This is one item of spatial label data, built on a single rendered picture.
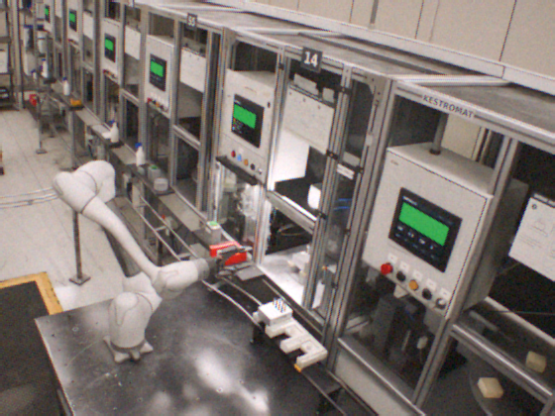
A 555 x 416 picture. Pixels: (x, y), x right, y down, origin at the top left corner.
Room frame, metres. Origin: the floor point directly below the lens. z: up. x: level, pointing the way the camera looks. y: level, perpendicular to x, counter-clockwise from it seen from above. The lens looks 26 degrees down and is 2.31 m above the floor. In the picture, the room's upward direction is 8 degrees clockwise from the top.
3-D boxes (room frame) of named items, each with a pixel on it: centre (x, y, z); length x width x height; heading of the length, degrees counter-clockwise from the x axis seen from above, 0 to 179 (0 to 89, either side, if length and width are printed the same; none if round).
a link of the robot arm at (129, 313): (1.67, 0.60, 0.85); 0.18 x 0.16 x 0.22; 172
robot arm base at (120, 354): (1.64, 0.59, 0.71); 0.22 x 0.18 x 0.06; 40
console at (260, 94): (2.39, 0.13, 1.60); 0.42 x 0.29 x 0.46; 40
